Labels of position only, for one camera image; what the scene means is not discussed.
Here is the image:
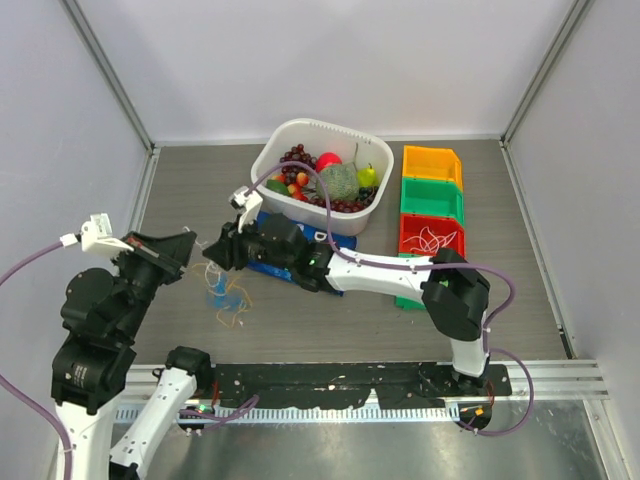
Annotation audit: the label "red plastic bin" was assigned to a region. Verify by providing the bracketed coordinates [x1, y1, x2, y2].
[398, 213, 466, 257]

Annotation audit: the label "green pear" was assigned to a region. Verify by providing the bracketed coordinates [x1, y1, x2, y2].
[356, 164, 378, 188]

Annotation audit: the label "dark red grape bunch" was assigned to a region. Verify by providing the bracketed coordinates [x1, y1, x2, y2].
[279, 144, 316, 175]

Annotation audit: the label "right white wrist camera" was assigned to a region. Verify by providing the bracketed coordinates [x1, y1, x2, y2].
[229, 186, 263, 237]

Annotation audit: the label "white wire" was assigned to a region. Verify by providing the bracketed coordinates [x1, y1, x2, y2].
[182, 225, 224, 291]
[403, 225, 459, 255]

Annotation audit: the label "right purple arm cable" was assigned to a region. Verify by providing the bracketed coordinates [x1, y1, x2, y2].
[247, 160, 535, 437]

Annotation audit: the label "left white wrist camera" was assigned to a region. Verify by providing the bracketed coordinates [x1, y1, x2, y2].
[59, 213, 134, 259]

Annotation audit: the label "blue Doritos chip bag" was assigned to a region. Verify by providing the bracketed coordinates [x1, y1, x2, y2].
[248, 211, 357, 284]

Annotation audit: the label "green plastic bin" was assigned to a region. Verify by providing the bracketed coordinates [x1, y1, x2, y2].
[395, 253, 429, 311]
[400, 177, 465, 226]

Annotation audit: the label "lower dark grape bunch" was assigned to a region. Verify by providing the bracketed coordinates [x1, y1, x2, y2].
[309, 187, 378, 214]

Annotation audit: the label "green lime fruit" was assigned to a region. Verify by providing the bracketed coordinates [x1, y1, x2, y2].
[266, 179, 290, 196]

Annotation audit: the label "lower green plastic bin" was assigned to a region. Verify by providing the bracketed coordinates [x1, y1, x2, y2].
[395, 253, 429, 311]

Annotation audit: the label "red yellow cherries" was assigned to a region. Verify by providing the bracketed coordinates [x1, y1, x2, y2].
[270, 174, 308, 202]

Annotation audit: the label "red apple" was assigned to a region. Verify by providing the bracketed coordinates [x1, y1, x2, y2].
[315, 152, 342, 172]

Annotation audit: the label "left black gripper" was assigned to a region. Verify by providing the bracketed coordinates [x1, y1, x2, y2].
[112, 227, 197, 338]

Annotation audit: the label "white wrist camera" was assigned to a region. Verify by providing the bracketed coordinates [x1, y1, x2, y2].
[59, 213, 134, 259]
[229, 186, 263, 237]

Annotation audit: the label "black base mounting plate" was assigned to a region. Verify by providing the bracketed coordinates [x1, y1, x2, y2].
[213, 362, 512, 410]

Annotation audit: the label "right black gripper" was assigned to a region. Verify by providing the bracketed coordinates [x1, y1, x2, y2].
[204, 214, 294, 274]

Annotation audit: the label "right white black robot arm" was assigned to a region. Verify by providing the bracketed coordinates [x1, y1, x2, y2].
[203, 214, 490, 395]

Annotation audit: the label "green netted melon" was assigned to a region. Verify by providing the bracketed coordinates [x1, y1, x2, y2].
[319, 164, 360, 201]

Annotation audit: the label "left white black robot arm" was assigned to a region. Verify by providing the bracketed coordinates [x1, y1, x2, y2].
[51, 225, 213, 479]

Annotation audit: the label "orange plastic bin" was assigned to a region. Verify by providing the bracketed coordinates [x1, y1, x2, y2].
[402, 145, 464, 192]

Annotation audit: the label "white slotted cable duct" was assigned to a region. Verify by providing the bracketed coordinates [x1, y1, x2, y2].
[115, 403, 460, 425]

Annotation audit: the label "white plastic fruit tub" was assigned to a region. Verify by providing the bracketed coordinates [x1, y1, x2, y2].
[250, 118, 394, 236]

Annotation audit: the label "upper green plastic bin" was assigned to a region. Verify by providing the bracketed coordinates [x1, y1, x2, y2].
[400, 177, 465, 226]

